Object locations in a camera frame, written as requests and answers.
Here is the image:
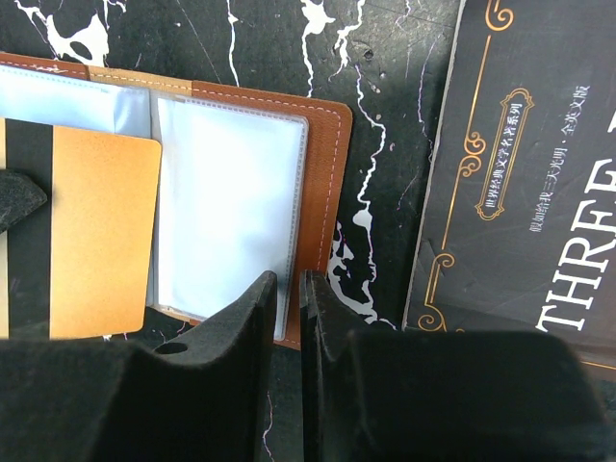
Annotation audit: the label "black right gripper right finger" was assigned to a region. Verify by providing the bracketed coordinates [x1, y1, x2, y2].
[299, 270, 609, 461]

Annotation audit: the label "gold credit card black stripe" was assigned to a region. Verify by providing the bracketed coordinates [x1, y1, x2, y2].
[1, 118, 162, 339]

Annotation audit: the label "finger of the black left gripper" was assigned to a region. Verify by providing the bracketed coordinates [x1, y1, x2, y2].
[0, 169, 48, 233]

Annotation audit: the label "dark book three days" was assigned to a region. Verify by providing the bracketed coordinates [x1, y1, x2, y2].
[402, 1, 615, 378]

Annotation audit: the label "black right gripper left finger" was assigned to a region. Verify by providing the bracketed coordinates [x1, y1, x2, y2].
[1, 271, 277, 461]

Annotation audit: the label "brown leather card holder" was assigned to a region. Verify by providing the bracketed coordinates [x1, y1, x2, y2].
[1, 53, 352, 348]

